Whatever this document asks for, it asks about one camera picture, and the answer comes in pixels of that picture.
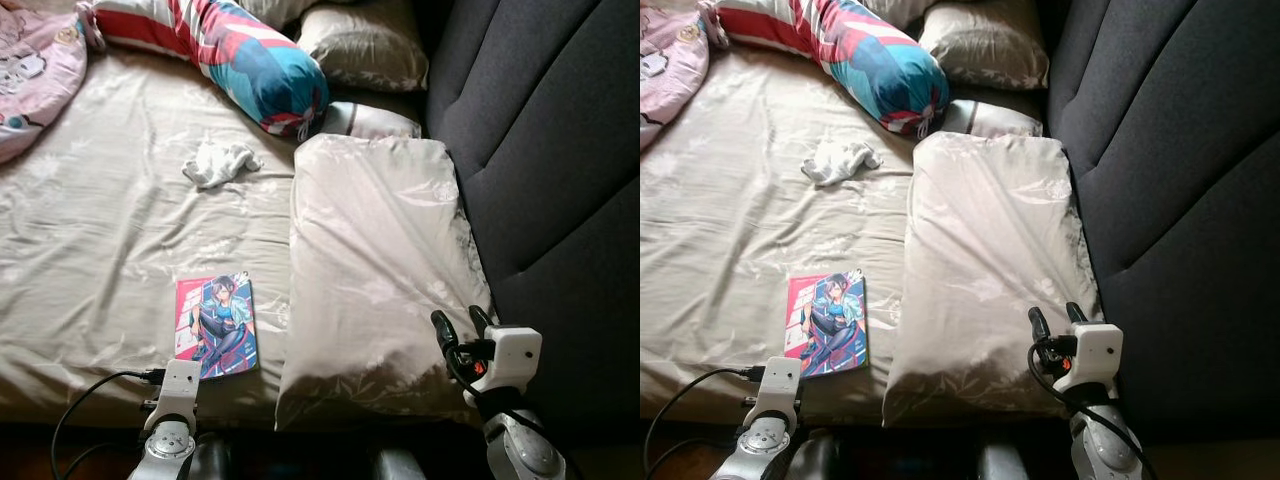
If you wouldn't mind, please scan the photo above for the large beige floral pillow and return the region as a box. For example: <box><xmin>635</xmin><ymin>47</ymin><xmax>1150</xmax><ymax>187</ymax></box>
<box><xmin>882</xmin><ymin>130</ymin><xmax>1101</xmax><ymax>429</ymax></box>
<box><xmin>275</xmin><ymin>133</ymin><xmax>496</xmax><ymax>431</ymax></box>

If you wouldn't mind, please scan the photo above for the anime cover comic book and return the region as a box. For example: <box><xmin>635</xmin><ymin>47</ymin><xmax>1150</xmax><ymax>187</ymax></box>
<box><xmin>783</xmin><ymin>270</ymin><xmax>869</xmax><ymax>379</ymax></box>
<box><xmin>175</xmin><ymin>272</ymin><xmax>259</xmax><ymax>379</ymax></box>

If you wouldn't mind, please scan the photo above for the pink cartoon print duvet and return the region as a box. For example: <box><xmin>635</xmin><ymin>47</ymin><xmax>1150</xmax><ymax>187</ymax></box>
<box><xmin>0</xmin><ymin>5</ymin><xmax>89</xmax><ymax>166</ymax></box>
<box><xmin>640</xmin><ymin>5</ymin><xmax>711</xmax><ymax>151</ymax></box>

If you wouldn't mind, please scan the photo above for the silver robot right leg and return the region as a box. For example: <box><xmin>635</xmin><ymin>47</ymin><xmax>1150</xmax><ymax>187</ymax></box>
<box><xmin>372</xmin><ymin>445</ymin><xmax>429</xmax><ymax>480</ymax></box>
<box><xmin>978</xmin><ymin>443</ymin><xmax>1031</xmax><ymax>480</ymax></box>

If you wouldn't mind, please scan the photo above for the silver robot leg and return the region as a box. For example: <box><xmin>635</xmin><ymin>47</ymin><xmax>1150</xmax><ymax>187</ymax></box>
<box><xmin>795</xmin><ymin>430</ymin><xmax>841</xmax><ymax>480</ymax></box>
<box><xmin>372</xmin><ymin>445</ymin><xmax>429</xmax><ymax>480</ymax></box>
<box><xmin>978</xmin><ymin>443</ymin><xmax>1031</xmax><ymax>480</ymax></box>

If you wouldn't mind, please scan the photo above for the grey upholstered headboard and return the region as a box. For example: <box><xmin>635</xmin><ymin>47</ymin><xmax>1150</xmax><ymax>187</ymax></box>
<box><xmin>425</xmin><ymin>0</ymin><xmax>641</xmax><ymax>441</ymax></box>
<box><xmin>1045</xmin><ymin>0</ymin><xmax>1280</xmax><ymax>441</ymax></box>

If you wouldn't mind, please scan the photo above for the grey white pillow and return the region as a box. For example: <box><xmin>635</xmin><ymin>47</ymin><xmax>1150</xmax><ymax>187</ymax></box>
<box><xmin>320</xmin><ymin>100</ymin><xmax>423</xmax><ymax>141</ymax></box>
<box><xmin>940</xmin><ymin>98</ymin><xmax>1044</xmax><ymax>139</ymax></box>

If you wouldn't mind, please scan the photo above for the white crumpled cloth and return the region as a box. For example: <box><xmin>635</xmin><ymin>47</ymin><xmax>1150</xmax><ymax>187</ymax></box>
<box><xmin>802</xmin><ymin>140</ymin><xmax>883</xmax><ymax>187</ymax></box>
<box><xmin>182</xmin><ymin>140</ymin><xmax>263</xmax><ymax>189</ymax></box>

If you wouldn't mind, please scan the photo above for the silver robot left leg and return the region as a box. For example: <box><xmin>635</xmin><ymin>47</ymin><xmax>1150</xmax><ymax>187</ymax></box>
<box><xmin>795</xmin><ymin>430</ymin><xmax>841</xmax><ymax>480</ymax></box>

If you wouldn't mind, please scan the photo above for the striped anime bolster pillow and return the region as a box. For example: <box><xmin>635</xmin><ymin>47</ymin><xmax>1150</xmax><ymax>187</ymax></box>
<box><xmin>705</xmin><ymin>0</ymin><xmax>951</xmax><ymax>139</ymax></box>
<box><xmin>78</xmin><ymin>0</ymin><xmax>331</xmax><ymax>139</ymax></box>

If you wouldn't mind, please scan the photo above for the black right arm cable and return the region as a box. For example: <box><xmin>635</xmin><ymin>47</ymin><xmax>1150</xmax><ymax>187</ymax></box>
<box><xmin>1028</xmin><ymin>345</ymin><xmax>1156</xmax><ymax>480</ymax></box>
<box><xmin>443</xmin><ymin>345</ymin><xmax>581</xmax><ymax>480</ymax></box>

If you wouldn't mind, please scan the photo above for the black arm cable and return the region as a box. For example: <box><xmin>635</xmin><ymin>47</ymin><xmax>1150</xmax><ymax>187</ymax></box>
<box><xmin>643</xmin><ymin>366</ymin><xmax>766</xmax><ymax>480</ymax></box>
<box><xmin>443</xmin><ymin>345</ymin><xmax>581</xmax><ymax>480</ymax></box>
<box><xmin>50</xmin><ymin>368</ymin><xmax>166</xmax><ymax>480</ymax></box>
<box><xmin>1028</xmin><ymin>345</ymin><xmax>1156</xmax><ymax>480</ymax></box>

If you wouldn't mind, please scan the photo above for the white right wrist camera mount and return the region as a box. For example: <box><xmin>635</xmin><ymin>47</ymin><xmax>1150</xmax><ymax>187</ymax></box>
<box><xmin>478</xmin><ymin>325</ymin><xmax>544</xmax><ymax>393</ymax></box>
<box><xmin>1062</xmin><ymin>322</ymin><xmax>1124</xmax><ymax>391</ymax></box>

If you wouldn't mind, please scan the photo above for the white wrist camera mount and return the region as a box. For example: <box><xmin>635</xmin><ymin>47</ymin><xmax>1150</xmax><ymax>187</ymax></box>
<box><xmin>1062</xmin><ymin>322</ymin><xmax>1124</xmax><ymax>391</ymax></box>
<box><xmin>752</xmin><ymin>356</ymin><xmax>803</xmax><ymax>426</ymax></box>
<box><xmin>478</xmin><ymin>325</ymin><xmax>544</xmax><ymax>393</ymax></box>
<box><xmin>155</xmin><ymin>358</ymin><xmax>203</xmax><ymax>426</ymax></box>

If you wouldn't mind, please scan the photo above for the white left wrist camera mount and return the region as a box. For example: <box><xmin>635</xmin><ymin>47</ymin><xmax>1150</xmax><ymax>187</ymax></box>
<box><xmin>752</xmin><ymin>356</ymin><xmax>803</xmax><ymax>426</ymax></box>
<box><xmin>155</xmin><ymin>358</ymin><xmax>203</xmax><ymax>426</ymax></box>

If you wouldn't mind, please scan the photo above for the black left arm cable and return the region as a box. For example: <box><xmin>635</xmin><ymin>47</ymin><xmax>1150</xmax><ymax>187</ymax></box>
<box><xmin>50</xmin><ymin>368</ymin><xmax>166</xmax><ymax>480</ymax></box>
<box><xmin>643</xmin><ymin>366</ymin><xmax>766</xmax><ymax>480</ymax></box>

